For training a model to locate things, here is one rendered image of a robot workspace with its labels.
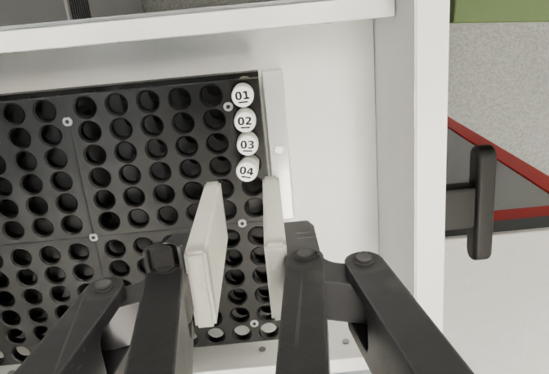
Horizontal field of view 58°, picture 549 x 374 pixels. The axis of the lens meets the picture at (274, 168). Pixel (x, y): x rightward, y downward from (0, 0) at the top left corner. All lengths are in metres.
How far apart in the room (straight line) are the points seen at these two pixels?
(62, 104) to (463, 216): 0.24
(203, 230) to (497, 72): 1.18
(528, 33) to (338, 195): 1.02
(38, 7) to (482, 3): 0.46
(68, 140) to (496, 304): 0.43
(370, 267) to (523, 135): 1.24
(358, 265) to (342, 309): 0.02
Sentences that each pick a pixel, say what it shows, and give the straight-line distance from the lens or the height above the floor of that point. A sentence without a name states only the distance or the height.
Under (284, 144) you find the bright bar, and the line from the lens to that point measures 0.35.
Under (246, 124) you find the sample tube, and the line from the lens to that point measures 0.28.
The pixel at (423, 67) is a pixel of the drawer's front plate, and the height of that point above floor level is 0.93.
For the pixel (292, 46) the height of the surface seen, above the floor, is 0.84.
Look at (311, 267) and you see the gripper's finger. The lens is 0.16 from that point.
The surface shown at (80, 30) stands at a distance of 0.30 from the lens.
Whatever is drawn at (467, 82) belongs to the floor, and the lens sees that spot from 1.30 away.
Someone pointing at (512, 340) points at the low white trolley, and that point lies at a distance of 0.59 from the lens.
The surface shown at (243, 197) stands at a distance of 0.30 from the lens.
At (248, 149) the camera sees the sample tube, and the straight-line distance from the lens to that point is 0.28.
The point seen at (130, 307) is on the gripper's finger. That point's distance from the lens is 0.17.
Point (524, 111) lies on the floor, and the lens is 1.37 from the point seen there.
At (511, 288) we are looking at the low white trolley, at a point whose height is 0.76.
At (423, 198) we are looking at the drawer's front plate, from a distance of 0.29.
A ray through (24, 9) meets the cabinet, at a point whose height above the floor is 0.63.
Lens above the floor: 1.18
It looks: 72 degrees down
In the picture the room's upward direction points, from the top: 174 degrees clockwise
